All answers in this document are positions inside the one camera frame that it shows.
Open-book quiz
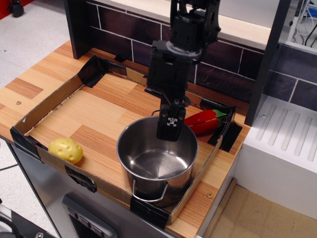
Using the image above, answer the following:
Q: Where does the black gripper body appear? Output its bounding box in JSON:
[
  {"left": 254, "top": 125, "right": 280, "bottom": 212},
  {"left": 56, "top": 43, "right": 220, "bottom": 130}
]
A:
[{"left": 147, "top": 40, "right": 192, "bottom": 105}]

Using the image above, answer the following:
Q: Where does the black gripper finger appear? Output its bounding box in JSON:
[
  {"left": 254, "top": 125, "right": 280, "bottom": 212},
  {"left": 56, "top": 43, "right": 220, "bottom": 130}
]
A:
[{"left": 157, "top": 104, "right": 186, "bottom": 142}]

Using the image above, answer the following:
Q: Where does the stainless steel pot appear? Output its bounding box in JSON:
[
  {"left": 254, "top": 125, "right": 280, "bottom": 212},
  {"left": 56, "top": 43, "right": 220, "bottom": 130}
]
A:
[{"left": 116, "top": 116, "right": 199, "bottom": 207}]

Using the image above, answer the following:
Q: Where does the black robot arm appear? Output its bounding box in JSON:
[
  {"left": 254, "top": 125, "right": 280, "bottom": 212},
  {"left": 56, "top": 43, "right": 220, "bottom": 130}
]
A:
[{"left": 147, "top": 0, "right": 221, "bottom": 142}]

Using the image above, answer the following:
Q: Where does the cardboard fence with black tape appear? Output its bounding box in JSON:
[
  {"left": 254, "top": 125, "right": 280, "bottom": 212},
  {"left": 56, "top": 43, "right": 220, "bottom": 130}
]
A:
[{"left": 7, "top": 54, "right": 248, "bottom": 237}]

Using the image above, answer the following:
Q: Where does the red toy chili pepper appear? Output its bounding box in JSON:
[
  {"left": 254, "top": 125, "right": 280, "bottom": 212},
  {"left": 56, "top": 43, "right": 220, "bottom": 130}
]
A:
[{"left": 184, "top": 109, "right": 227, "bottom": 135}]

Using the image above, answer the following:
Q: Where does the yellow toy potato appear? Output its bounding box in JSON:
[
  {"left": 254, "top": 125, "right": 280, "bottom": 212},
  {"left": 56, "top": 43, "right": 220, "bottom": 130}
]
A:
[{"left": 48, "top": 138, "right": 83, "bottom": 164}]

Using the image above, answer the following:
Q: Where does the white ribbed sink drainer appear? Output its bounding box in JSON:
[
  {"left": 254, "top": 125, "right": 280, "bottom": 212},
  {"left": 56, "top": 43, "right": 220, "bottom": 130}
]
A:
[{"left": 234, "top": 97, "right": 317, "bottom": 219}]

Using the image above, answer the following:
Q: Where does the grey oven control panel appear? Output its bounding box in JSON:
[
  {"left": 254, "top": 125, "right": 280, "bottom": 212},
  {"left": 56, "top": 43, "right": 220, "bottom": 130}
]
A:
[{"left": 62, "top": 195, "right": 118, "bottom": 238}]

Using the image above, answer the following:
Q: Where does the black caster wheel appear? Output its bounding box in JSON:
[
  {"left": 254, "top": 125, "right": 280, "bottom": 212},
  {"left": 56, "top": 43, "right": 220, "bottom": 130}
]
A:
[{"left": 8, "top": 0, "right": 24, "bottom": 18}]

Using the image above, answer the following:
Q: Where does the dark grey left upright post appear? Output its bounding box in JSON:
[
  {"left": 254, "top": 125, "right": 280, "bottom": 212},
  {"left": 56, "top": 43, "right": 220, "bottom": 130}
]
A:
[{"left": 64, "top": 0, "right": 92, "bottom": 59}]

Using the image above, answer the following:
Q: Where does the dark grey upright post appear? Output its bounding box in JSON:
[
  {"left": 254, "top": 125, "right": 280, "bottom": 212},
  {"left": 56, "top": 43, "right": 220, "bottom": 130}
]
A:
[
  {"left": 245, "top": 0, "right": 291, "bottom": 126},
  {"left": 64, "top": 0, "right": 92, "bottom": 59}
]

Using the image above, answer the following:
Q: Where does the dark grey right upright post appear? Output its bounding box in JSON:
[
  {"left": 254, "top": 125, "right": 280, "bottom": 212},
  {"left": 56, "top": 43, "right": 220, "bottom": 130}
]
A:
[{"left": 245, "top": 0, "right": 291, "bottom": 126}]

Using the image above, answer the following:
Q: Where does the black cable bundle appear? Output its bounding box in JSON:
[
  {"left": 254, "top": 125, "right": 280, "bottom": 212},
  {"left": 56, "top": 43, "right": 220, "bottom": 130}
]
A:
[{"left": 0, "top": 213, "right": 20, "bottom": 238}]

